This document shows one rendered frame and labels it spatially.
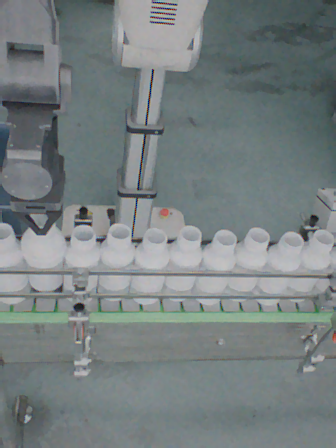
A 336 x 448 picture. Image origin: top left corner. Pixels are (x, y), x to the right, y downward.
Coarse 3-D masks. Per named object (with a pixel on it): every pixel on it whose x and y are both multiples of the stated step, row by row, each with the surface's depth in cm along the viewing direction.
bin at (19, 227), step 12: (0, 132) 127; (0, 144) 129; (0, 156) 133; (0, 168) 136; (0, 192) 137; (0, 204) 134; (0, 216) 107; (12, 216) 108; (12, 228) 110; (24, 228) 116
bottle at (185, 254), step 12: (192, 228) 79; (180, 240) 78; (192, 240) 82; (180, 252) 79; (192, 252) 79; (168, 264) 82; (180, 264) 80; (192, 264) 80; (168, 276) 84; (180, 276) 82; (192, 276) 83; (168, 288) 86; (180, 288) 85; (180, 300) 88
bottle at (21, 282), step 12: (0, 228) 74; (0, 240) 72; (12, 240) 74; (0, 252) 74; (12, 252) 75; (0, 264) 74; (12, 264) 75; (24, 264) 78; (0, 276) 76; (12, 276) 77; (24, 276) 80; (0, 288) 79; (12, 288) 79; (24, 288) 81; (0, 300) 82; (12, 300) 82
